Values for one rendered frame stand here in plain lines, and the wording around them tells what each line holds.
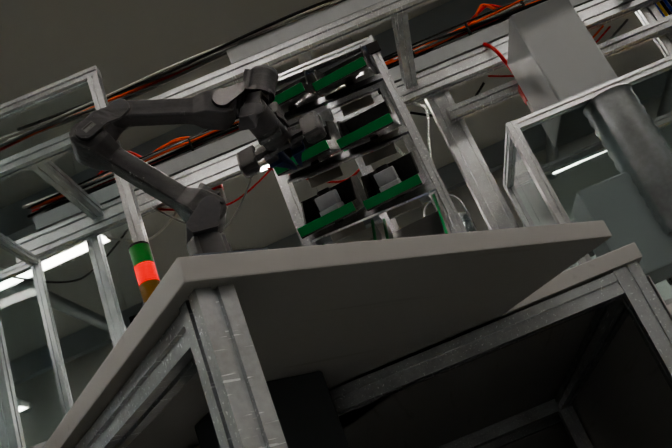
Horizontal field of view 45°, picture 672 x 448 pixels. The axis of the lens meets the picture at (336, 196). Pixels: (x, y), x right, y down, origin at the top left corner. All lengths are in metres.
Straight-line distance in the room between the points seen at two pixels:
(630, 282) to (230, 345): 0.84
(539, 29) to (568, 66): 0.17
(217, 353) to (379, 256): 0.24
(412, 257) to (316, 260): 0.14
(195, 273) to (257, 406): 0.14
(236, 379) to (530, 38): 2.10
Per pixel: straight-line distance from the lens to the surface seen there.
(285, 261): 0.89
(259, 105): 1.55
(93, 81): 2.36
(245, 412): 0.81
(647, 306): 1.50
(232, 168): 3.11
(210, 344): 0.83
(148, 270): 2.00
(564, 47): 2.75
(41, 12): 7.54
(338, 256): 0.93
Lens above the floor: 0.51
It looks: 25 degrees up
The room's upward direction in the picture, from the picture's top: 23 degrees counter-clockwise
